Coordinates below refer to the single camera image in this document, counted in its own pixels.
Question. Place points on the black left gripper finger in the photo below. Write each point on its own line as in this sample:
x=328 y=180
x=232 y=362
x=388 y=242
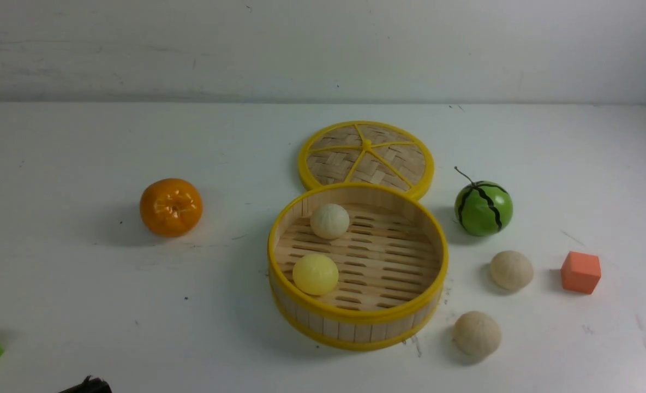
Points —
x=90 y=384

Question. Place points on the yellow toy bun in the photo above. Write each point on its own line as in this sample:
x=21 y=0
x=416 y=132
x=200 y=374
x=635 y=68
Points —
x=315 y=274

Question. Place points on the white bun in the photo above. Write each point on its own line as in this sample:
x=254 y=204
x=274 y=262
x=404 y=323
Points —
x=511 y=270
x=330 y=221
x=477 y=334

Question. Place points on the yellow-rimmed bamboo steamer tray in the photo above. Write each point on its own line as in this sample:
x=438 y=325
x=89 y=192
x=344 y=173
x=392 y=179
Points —
x=392 y=265

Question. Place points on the woven bamboo steamer lid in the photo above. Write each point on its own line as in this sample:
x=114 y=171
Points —
x=369 y=152

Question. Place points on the orange toy tangerine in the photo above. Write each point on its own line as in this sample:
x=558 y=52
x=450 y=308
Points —
x=171 y=207

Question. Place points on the green striped toy watermelon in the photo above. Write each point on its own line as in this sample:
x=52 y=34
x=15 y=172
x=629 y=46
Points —
x=483 y=208

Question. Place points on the orange foam cube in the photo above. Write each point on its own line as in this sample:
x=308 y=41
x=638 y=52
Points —
x=580 y=272

